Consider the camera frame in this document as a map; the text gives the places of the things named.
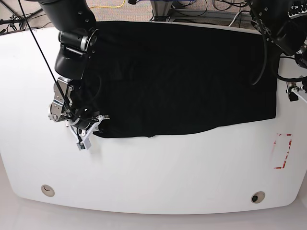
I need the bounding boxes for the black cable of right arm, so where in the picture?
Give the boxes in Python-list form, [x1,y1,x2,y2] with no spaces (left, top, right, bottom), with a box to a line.
[18,0,101,125]

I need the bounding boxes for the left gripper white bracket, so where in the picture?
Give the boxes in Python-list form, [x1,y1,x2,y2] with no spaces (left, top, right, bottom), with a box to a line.
[286,81,307,102]

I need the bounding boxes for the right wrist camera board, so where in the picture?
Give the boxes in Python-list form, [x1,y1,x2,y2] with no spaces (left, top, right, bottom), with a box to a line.
[76,142,87,151]

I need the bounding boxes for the yellow cable on floor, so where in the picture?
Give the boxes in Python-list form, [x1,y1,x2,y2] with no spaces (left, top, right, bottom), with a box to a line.
[91,0,125,9]

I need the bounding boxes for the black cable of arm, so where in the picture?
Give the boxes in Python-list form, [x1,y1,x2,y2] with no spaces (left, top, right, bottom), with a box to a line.
[18,0,101,125]
[249,0,307,86]

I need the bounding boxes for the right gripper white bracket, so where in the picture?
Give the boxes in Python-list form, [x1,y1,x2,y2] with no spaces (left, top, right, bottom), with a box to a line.
[66,115,110,150]

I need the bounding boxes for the aluminium frame post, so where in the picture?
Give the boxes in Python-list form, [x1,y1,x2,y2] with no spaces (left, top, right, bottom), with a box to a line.
[150,0,173,22]

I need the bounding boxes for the black tripod legs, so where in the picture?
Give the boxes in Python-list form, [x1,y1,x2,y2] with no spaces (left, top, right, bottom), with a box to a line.
[0,0,44,35]

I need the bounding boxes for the right table cable grommet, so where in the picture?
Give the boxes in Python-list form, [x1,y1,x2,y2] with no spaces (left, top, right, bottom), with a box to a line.
[251,191,265,204]

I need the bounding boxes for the red tape rectangle marking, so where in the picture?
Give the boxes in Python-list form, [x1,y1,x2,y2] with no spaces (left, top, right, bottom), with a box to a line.
[271,134,292,169]

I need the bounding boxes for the left table cable grommet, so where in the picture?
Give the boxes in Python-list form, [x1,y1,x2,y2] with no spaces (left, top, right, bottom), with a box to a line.
[41,184,55,197]

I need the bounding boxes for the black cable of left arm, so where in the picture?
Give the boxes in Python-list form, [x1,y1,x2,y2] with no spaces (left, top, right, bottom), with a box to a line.
[249,0,307,86]

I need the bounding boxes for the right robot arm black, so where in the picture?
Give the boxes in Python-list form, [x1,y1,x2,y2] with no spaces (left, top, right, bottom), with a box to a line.
[38,0,109,150]

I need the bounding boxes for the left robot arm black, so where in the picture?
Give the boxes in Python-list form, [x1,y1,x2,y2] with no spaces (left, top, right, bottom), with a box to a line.
[247,0,307,85]

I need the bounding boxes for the table cable grommet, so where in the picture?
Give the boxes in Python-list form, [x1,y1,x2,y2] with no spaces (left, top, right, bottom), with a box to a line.
[251,191,265,204]
[41,184,55,197]

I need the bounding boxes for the black printed T-shirt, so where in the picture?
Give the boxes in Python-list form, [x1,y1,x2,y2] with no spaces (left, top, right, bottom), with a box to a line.
[85,21,278,138]

